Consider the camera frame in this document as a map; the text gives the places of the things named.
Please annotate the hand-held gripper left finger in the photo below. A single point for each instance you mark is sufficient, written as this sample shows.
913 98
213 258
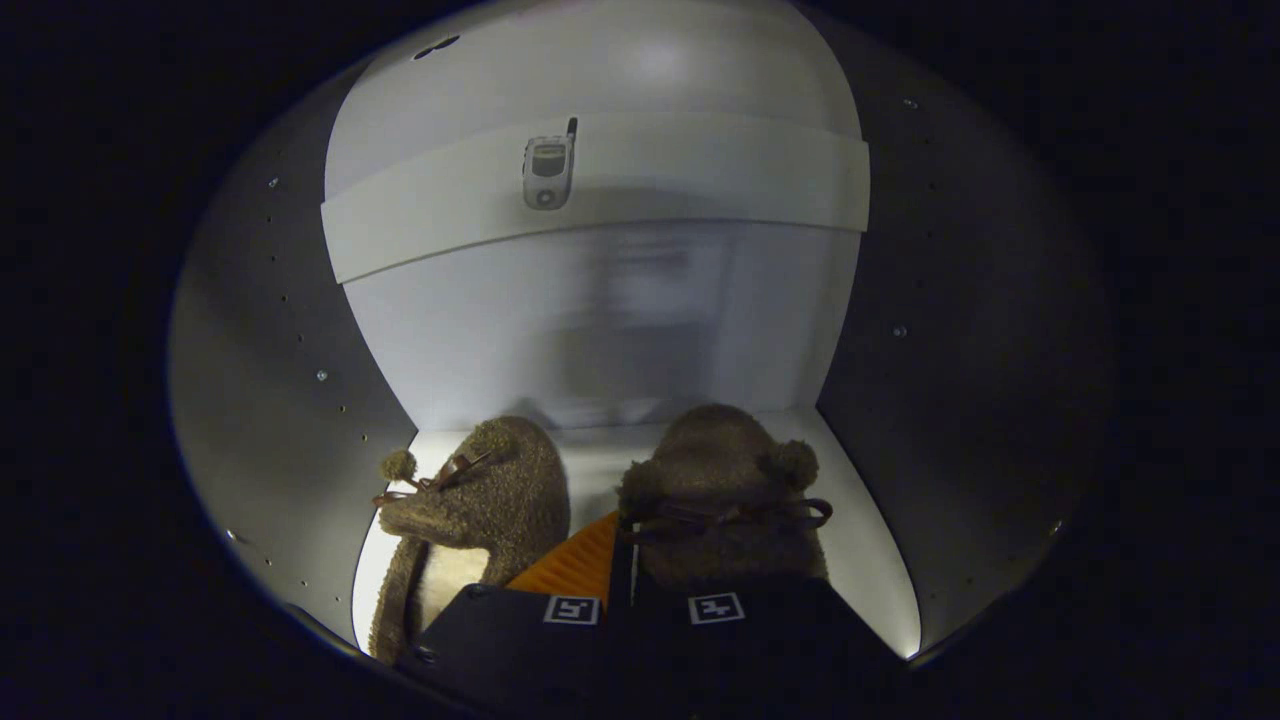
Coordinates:
500 650

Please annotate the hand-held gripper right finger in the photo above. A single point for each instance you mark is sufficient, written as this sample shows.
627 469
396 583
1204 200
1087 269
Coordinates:
760 660

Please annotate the brown fuzzy shoe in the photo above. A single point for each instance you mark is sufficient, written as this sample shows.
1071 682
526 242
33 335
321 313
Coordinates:
510 490
720 460

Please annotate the grey shoe cabinet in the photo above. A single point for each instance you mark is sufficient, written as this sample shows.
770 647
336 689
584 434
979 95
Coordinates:
600 330

